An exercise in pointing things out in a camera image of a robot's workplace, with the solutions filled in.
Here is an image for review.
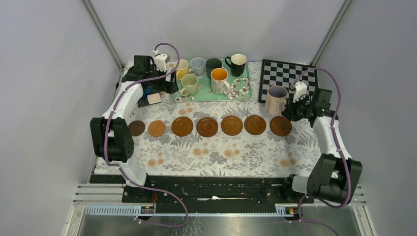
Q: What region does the black white chessboard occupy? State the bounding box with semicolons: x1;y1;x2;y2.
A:
258;59;318;103

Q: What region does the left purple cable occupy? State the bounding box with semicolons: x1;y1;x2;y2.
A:
103;42;190;228

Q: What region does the dark green mug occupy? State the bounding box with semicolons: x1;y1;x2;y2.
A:
206;58;223;79

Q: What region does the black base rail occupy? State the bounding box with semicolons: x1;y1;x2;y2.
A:
90;175;304;214

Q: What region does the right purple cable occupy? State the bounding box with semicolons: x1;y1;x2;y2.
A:
289;67;353;236

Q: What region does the small light wooden coaster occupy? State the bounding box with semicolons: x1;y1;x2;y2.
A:
148;120;166;137

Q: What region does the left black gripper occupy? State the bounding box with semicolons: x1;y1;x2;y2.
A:
146;64;178;93

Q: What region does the purple cable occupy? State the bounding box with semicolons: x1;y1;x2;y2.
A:
289;67;353;236
103;42;190;228

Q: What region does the brown wooden coaster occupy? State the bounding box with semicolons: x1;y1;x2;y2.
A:
221;116;243;136
196;117;218;138
171;117;193;137
269;116;292;137
244;115;267;135

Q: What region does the light blue mug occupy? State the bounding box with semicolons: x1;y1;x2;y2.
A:
189;57;206;79

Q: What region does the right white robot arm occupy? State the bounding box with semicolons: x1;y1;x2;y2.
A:
282;88;362;208

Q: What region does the small dark wooden coaster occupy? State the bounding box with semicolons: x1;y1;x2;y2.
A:
128;120;146;137

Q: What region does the green serving tray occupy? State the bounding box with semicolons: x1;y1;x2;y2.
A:
170;59;252;102

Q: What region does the floral tablecloth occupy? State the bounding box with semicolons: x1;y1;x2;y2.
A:
93;61;339;179

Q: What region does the patterned mug orange inside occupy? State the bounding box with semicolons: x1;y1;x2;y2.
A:
210;68;231;95

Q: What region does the pink mug purple inside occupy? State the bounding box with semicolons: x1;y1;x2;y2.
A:
265;86;289;116

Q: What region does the dark base plate with blocks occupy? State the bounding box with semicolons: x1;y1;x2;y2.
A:
138;95;150;108

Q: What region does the black mug white inside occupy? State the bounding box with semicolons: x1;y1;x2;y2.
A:
225;54;247;77

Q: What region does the yellow mug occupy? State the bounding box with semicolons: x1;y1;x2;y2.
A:
176;59;189;80

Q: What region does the pale green mug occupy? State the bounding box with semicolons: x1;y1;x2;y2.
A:
179;74;199;96

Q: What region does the light wooden block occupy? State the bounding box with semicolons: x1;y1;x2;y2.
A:
147;93;162;105

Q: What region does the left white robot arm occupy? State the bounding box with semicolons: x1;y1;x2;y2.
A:
90;53;176;202

